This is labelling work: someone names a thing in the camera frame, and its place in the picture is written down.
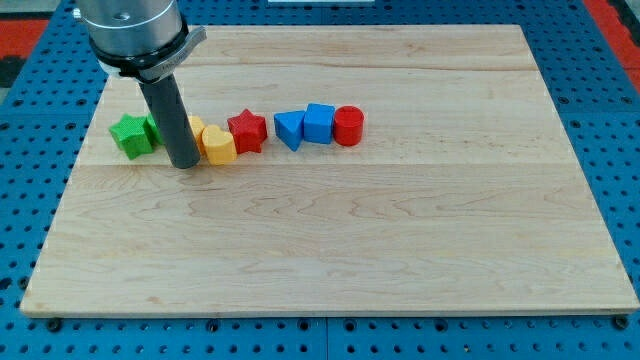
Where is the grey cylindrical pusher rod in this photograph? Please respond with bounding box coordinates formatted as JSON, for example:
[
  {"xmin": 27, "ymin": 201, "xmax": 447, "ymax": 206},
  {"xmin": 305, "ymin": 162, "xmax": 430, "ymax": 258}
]
[{"xmin": 140, "ymin": 75, "xmax": 200, "ymax": 169}]

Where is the yellow heart block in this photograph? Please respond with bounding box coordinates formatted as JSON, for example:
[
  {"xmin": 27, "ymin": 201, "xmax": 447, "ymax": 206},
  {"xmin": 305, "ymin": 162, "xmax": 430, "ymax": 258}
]
[{"xmin": 202, "ymin": 125, "xmax": 237, "ymax": 165}]

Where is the red star block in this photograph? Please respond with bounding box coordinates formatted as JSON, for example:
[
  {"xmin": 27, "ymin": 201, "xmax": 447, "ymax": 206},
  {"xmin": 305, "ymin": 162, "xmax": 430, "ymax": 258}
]
[{"xmin": 227, "ymin": 109, "xmax": 268, "ymax": 154}]

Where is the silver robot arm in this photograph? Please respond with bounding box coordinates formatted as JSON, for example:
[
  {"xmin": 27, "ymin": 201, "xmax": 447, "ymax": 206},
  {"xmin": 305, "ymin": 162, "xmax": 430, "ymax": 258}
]
[{"xmin": 72, "ymin": 0, "xmax": 207, "ymax": 169}]

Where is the green star block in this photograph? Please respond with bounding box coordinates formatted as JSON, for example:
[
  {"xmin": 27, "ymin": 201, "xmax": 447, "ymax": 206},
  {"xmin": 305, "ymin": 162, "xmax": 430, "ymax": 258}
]
[{"xmin": 109, "ymin": 114, "xmax": 154, "ymax": 160}]

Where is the green block behind rod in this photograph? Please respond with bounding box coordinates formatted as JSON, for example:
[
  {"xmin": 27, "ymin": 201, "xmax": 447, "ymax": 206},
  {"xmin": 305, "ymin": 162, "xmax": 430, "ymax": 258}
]
[{"xmin": 145, "ymin": 113, "xmax": 164, "ymax": 145}]

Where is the yellow block behind rod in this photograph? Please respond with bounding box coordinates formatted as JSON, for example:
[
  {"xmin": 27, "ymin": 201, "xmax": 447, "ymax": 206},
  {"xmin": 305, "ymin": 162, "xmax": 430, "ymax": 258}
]
[{"xmin": 188, "ymin": 116, "xmax": 206, "ymax": 156}]

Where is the blue triangle block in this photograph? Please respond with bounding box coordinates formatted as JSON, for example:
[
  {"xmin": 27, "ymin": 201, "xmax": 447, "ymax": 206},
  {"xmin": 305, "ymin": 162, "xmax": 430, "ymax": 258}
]
[{"xmin": 274, "ymin": 110, "xmax": 305, "ymax": 152}]

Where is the blue cube block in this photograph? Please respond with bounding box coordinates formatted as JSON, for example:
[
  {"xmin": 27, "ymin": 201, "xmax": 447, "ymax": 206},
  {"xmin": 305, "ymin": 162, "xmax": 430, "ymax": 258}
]
[{"xmin": 303, "ymin": 103, "xmax": 335, "ymax": 144}]

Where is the red cylinder block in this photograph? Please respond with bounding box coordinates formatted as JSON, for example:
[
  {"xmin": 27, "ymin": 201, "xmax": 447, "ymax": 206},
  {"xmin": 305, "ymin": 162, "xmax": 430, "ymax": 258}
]
[{"xmin": 333, "ymin": 106, "xmax": 365, "ymax": 146}]

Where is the wooden board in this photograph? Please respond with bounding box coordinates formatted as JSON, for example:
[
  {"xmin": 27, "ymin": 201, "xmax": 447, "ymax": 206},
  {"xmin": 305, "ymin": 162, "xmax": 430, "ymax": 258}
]
[{"xmin": 20, "ymin": 25, "xmax": 639, "ymax": 318}]

